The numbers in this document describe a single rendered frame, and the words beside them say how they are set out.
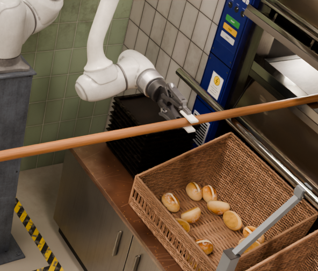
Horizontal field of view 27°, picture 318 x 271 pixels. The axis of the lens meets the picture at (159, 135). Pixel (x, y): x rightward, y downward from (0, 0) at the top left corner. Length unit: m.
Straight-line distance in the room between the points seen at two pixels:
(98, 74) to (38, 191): 1.45
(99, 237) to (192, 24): 1.04
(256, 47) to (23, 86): 0.94
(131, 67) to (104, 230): 0.83
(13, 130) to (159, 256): 0.79
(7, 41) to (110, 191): 0.75
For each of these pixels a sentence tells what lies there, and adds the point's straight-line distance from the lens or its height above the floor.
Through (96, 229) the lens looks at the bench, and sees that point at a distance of 2.98.
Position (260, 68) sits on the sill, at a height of 1.17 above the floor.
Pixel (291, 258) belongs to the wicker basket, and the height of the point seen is 0.73.
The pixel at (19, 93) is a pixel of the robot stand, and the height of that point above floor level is 0.91.
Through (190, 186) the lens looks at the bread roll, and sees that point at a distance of 2.88.
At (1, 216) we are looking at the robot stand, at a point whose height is 0.25.
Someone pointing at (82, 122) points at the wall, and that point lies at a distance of 3.75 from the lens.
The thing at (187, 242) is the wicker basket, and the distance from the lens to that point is 2.51.
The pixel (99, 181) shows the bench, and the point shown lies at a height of 0.58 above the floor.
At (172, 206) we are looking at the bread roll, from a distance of 2.77.
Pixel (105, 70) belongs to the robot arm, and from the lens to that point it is 2.33.
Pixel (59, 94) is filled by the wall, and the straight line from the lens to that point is 3.56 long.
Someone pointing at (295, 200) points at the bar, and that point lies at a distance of 2.17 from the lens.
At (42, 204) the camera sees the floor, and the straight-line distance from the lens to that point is 3.58.
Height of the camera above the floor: 2.37
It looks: 34 degrees down
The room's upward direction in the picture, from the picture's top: 16 degrees clockwise
